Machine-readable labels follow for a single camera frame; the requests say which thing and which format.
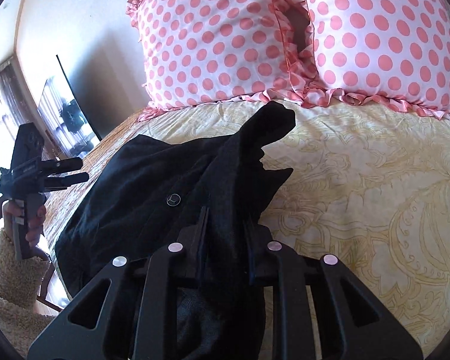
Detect black pants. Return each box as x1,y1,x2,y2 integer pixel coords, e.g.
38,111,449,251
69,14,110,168
55,102,296,359

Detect person's left hand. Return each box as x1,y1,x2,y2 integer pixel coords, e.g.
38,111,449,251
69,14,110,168
1,200,46,250

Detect black flat screen television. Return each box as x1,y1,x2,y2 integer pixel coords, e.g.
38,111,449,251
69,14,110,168
37,55,100,158

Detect yellow floral bed cover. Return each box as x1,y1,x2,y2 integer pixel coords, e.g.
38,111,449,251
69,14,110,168
40,95,450,359

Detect left pink polka dot pillow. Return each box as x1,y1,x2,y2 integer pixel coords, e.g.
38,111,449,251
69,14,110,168
127,0,311,120

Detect pink polka dot pillow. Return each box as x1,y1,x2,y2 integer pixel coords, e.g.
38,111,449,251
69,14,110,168
127,0,311,120
305,0,450,119

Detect right pink polka dot pillow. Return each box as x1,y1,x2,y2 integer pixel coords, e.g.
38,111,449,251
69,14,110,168
305,0,450,119

